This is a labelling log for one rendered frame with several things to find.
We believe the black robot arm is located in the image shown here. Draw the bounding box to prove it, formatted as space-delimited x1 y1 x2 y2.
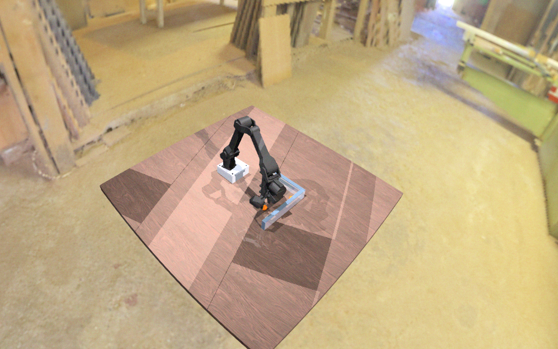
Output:
219 116 287 204

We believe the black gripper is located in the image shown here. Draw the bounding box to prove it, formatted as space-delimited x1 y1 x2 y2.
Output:
249 184 271 209

